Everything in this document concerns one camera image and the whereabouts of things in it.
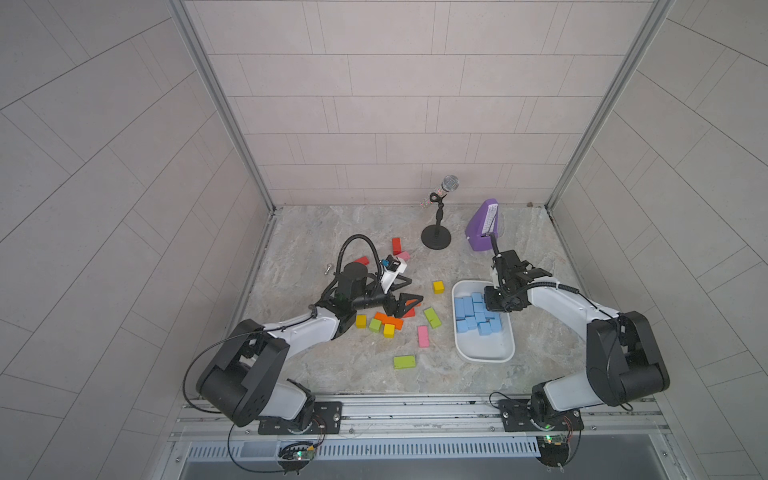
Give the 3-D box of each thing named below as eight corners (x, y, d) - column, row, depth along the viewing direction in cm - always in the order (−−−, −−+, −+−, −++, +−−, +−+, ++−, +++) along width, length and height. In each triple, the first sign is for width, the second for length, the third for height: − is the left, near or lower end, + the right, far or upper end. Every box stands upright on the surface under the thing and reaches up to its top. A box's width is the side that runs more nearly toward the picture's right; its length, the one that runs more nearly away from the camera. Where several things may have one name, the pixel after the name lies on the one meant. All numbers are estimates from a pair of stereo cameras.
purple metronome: (468, 250, 106) (479, 216, 92) (465, 233, 111) (475, 199, 97) (492, 250, 106) (507, 216, 92) (488, 233, 111) (501, 199, 97)
